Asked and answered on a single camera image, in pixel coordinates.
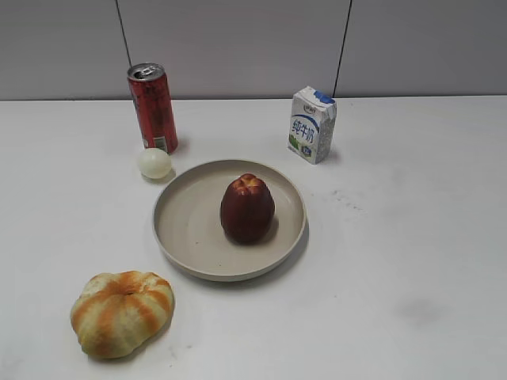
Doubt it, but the dark red apple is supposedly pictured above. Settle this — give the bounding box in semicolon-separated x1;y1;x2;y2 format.
219;173;275;244

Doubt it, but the beige round plate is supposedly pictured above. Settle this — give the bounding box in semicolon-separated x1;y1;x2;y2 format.
152;159;309;282

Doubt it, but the white blue milk carton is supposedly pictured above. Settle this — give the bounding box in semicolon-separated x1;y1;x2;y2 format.
288;86;337;165

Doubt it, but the white egg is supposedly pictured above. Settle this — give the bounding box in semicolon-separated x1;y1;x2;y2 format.
137;148;172;180

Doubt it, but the red soda can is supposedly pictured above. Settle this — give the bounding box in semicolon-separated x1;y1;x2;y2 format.
128;63;178;154

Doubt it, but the orange striped pumpkin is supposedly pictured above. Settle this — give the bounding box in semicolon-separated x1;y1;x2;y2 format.
71;271;175;359

